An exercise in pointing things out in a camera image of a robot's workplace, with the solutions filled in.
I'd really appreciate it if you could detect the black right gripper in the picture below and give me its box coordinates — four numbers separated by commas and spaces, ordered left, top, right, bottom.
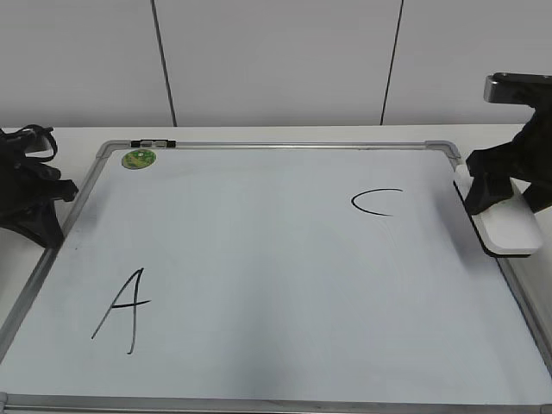
466, 101, 552, 215

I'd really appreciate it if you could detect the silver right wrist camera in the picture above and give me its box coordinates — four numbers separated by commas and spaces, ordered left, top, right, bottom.
484, 72, 551, 107

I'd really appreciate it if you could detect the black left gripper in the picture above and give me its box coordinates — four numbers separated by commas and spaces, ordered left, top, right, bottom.
1, 124, 78, 248

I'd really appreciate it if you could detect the white rectangular board eraser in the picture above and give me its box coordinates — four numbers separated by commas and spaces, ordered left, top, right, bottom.
454, 164, 543, 258

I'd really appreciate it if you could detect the white board with aluminium frame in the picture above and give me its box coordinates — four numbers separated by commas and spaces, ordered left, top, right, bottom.
1, 141, 551, 413

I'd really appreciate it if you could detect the round green magnet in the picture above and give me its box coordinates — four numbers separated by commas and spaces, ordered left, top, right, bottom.
122, 149, 156, 170

